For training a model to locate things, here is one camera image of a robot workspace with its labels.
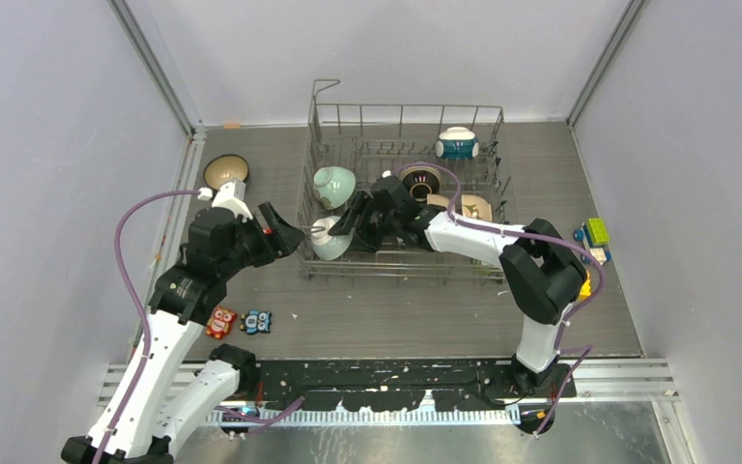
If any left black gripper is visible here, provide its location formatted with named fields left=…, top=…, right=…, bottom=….
left=218, top=202, right=304, bottom=279

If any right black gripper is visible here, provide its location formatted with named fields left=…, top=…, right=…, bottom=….
left=328, top=190, right=400, bottom=253

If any celadon green bowl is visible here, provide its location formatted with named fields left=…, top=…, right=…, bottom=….
left=310, top=216, right=353, bottom=261
left=313, top=166, right=356, bottom=211

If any grey wire dish rack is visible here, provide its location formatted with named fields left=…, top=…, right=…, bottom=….
left=297, top=78, right=515, bottom=281

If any dark teal bowl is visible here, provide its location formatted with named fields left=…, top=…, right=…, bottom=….
left=202, top=154, right=250, bottom=189

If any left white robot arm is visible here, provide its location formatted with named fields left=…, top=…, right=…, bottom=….
left=61, top=202, right=305, bottom=463

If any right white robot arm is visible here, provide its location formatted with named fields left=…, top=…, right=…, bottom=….
left=328, top=176, right=587, bottom=397

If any brown striped bowl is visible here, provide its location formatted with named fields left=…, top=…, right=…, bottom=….
left=397, top=165, right=442, bottom=203

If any plain beige bowl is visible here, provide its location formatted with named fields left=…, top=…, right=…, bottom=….
left=426, top=193, right=451, bottom=210

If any blue owl puzzle piece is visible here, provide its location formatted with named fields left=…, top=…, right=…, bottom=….
left=239, top=309, right=272, bottom=335

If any beige deer bowl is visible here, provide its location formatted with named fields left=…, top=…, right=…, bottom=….
left=461, top=194, right=493, bottom=222

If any teal white bowl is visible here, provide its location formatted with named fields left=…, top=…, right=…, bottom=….
left=435, top=127, right=480, bottom=160

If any toy block car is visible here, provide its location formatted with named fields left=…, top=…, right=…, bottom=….
left=573, top=217, right=612, bottom=266

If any yellow window toy block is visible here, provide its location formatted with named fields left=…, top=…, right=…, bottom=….
left=577, top=271, right=592, bottom=303

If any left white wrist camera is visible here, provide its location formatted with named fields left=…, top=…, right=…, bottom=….
left=197, top=179, right=254, bottom=221

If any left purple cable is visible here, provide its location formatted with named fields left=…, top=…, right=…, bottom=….
left=89, top=188, right=308, bottom=464

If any purple cable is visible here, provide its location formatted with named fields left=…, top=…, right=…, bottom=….
left=381, top=162, right=608, bottom=438
left=89, top=188, right=308, bottom=464

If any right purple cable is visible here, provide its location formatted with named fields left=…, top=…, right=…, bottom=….
left=381, top=162, right=608, bottom=438

